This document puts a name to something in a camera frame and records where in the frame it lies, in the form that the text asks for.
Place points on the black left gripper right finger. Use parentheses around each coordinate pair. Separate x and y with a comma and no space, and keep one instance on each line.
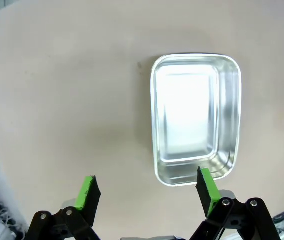
(232,220)

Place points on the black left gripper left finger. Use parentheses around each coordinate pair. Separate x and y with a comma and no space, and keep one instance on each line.
(57,225)

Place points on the empty-bottomed steel rectangular container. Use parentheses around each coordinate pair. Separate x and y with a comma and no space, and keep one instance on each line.
(187,112)

